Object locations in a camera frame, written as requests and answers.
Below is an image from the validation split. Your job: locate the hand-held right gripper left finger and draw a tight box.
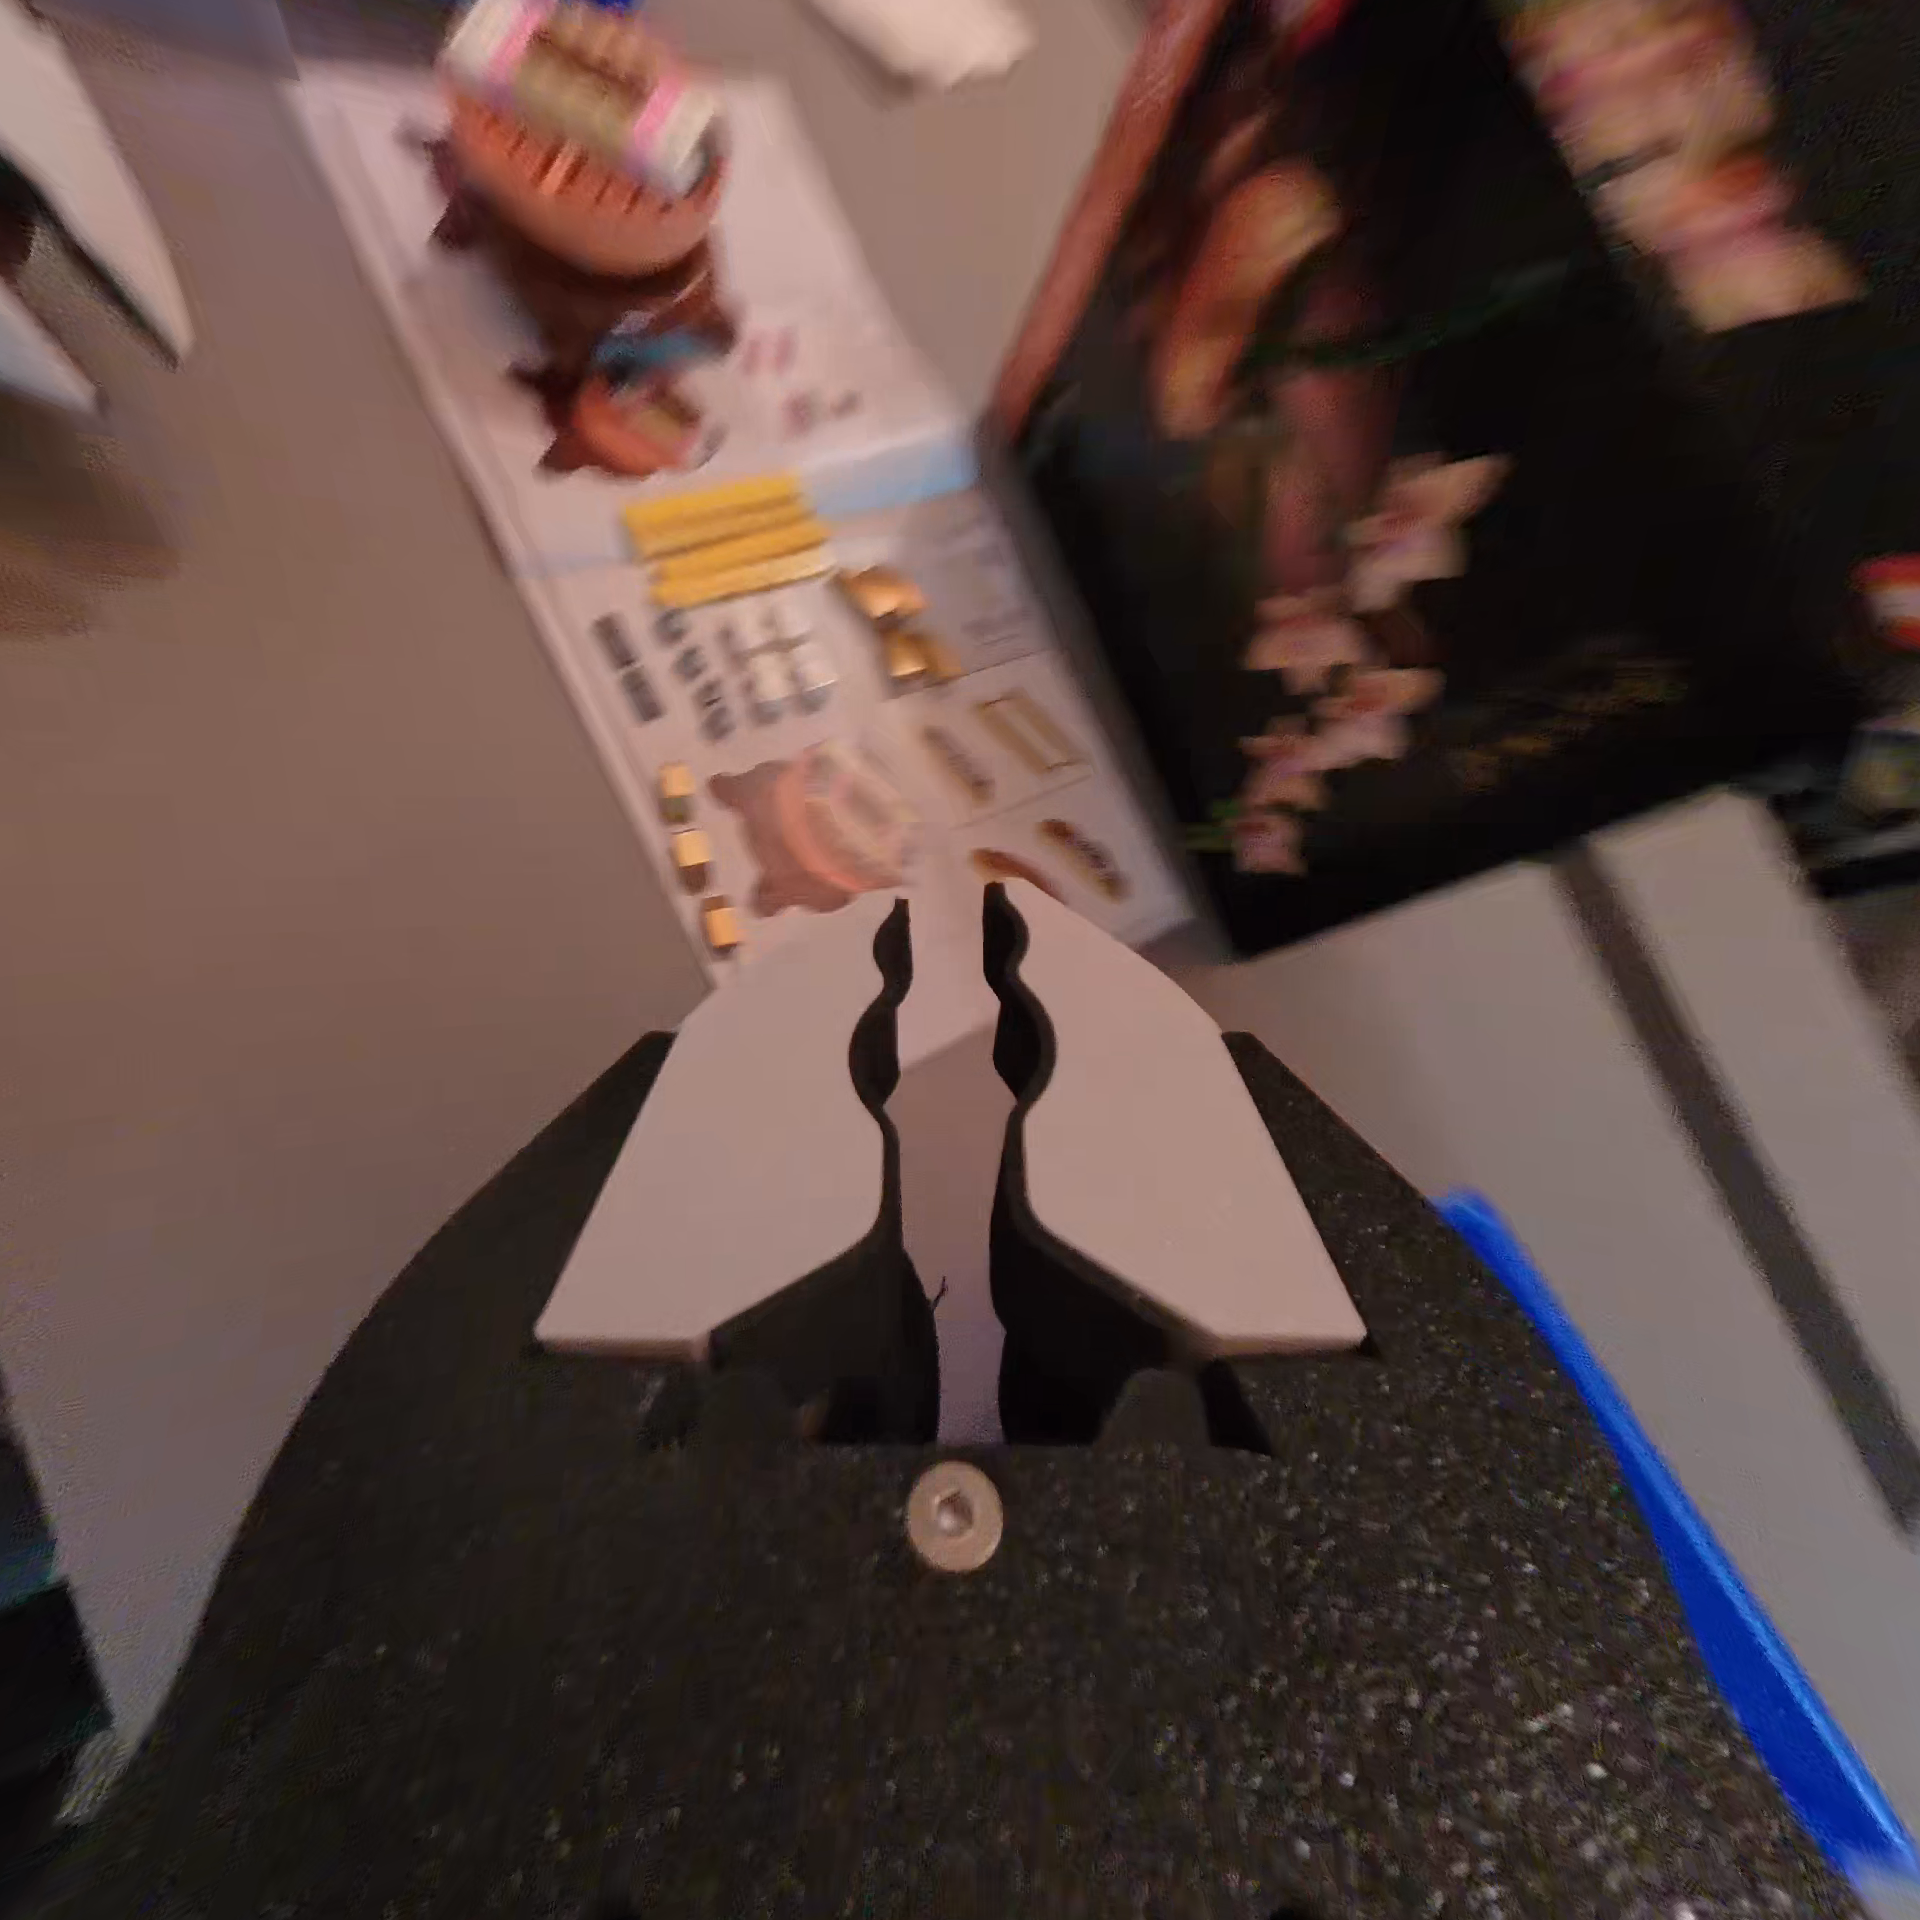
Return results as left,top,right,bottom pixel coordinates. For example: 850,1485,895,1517
536,896,914,1359

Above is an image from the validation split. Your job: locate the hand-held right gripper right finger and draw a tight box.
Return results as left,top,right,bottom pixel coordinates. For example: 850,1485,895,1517
984,880,1368,1367

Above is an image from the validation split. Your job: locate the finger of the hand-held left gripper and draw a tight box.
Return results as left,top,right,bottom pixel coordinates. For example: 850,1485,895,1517
0,279,98,415
0,0,197,361

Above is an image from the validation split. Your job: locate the brick flowerpot model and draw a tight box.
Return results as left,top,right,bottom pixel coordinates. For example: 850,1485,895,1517
421,0,744,406

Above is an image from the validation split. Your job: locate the blue plastic bin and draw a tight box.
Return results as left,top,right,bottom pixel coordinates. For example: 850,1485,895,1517
1436,1191,1920,1885

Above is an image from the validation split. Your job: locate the black orchid print set box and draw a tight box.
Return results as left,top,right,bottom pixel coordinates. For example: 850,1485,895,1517
985,0,1920,961

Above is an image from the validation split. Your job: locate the brick set instruction booklet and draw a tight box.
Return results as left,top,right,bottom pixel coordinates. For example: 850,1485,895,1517
285,62,1210,1057

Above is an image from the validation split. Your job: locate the white paper sheet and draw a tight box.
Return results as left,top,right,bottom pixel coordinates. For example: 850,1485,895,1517
805,0,1040,90

